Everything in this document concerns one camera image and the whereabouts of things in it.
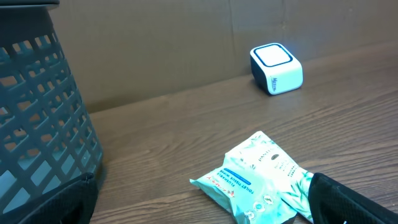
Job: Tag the teal plastic packet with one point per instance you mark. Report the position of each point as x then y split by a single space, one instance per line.
248 196

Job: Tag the white barcode scanner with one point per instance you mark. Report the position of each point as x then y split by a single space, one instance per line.
275 69

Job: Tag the grey plastic mesh basket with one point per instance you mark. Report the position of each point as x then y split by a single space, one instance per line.
47 137

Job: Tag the white bamboo print tube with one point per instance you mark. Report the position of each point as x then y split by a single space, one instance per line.
260 154

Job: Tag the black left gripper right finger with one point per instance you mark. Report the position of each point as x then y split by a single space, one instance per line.
334 203

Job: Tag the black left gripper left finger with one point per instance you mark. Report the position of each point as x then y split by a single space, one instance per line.
72 202

